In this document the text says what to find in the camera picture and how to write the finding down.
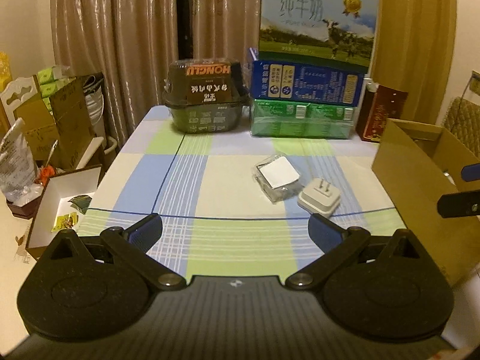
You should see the white plastic bag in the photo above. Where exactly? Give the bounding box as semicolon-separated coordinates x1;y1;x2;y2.
0;118;43;207

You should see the brown cardboard box stack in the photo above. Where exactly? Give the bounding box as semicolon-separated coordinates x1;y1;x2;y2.
1;76;95;171

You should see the white open tray box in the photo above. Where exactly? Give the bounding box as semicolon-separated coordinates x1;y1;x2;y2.
25;166;102;261

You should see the beige curtain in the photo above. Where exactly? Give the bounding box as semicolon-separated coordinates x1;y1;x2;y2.
50;0;260;144

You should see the white plug night light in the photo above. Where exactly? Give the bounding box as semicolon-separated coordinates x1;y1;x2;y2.
297;178;341;218

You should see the open cardboard box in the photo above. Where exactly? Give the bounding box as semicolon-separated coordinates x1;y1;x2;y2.
372;119;479;285

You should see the clear plastic packet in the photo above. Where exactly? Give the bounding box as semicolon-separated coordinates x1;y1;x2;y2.
253;154;304;204

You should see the blue milk carton box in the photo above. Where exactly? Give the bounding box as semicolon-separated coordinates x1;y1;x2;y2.
245;47;365;107

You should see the dark red gift box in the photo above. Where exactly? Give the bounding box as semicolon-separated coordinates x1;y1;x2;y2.
355;80;408;142

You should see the checked tablecloth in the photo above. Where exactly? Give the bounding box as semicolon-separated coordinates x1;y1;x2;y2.
79;106;404;278

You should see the black hot pot bowl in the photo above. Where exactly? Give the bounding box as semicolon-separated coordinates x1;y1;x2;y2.
163;58;248;134

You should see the wooden door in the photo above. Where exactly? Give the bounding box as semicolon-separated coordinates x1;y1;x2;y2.
371;0;456;125

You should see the yellow plastic bag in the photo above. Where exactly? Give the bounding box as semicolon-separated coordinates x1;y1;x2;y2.
0;51;12;92

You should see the cow milk carton box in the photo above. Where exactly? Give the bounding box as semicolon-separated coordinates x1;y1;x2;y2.
258;0;379;74

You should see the wall power outlet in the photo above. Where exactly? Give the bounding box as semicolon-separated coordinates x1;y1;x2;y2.
469;70;480;96

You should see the green drink carton pack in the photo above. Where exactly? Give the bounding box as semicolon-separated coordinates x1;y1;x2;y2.
250;99;356;139

